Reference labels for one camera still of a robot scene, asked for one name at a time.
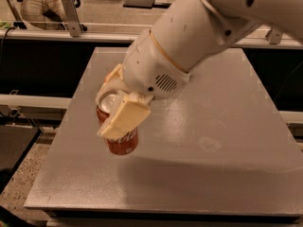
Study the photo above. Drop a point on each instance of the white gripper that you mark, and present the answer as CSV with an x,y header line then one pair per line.
x,y
151,66

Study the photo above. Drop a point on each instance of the red coke can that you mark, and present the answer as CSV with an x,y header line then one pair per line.
x,y
127,143

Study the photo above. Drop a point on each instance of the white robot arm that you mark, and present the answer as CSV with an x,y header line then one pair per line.
x,y
191,31

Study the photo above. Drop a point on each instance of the red apple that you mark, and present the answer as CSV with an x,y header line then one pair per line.
x,y
107,77

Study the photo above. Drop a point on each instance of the seated person in beige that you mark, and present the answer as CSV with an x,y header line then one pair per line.
x,y
44,14

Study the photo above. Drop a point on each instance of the left metal bracket post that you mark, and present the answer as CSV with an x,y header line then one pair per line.
x,y
72,19

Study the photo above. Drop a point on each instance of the metal bracket post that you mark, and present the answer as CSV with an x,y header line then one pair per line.
x,y
72,19
274,36

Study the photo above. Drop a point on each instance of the right metal bracket post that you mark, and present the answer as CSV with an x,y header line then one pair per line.
x,y
274,36

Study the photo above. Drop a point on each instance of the grey horizontal rail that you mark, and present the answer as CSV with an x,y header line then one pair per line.
x,y
61,35

